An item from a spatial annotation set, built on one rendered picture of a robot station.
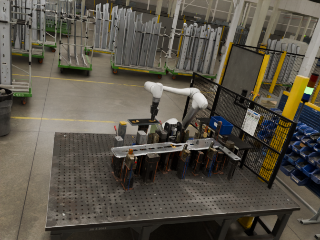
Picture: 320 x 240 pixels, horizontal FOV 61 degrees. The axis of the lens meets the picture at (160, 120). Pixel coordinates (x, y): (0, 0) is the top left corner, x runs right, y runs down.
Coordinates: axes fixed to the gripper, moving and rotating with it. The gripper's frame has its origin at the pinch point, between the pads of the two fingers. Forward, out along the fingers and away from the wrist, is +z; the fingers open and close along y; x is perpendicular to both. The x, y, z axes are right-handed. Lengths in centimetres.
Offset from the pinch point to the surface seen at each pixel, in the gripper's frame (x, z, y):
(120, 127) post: -40.0, 8.6, -6.5
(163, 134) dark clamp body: 1.4, 12.5, 19.5
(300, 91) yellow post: 94, -65, 114
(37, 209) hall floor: -112, 120, -47
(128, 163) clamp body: -62, 21, 40
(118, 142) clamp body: -53, 17, 9
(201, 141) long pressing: 47, 20, 43
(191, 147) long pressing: 21, 20, 48
